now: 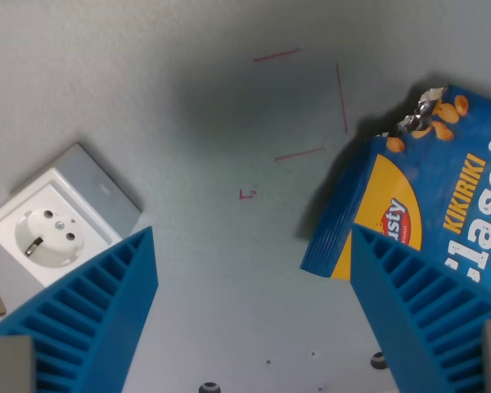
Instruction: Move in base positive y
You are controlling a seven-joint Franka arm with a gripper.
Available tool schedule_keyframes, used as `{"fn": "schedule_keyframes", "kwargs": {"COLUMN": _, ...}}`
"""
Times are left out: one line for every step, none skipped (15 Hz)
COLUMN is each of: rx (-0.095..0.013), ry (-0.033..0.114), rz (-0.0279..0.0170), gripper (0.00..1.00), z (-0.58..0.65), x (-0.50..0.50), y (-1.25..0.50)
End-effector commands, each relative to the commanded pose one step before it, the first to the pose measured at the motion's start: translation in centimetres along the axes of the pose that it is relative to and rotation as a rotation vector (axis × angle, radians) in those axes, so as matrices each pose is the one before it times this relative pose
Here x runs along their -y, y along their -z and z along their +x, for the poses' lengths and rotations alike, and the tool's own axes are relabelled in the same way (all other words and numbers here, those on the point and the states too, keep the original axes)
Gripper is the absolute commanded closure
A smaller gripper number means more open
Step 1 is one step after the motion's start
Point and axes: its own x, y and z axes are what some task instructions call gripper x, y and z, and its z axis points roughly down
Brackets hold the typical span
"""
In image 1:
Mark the blue peanut snack bag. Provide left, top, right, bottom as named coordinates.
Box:
left=299, top=84, right=491, bottom=300

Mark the white electrical socket box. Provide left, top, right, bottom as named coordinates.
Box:
left=0, top=142, right=143, bottom=289

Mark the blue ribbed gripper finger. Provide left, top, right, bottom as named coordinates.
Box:
left=0, top=225, right=160, bottom=393
left=349, top=223, right=491, bottom=393

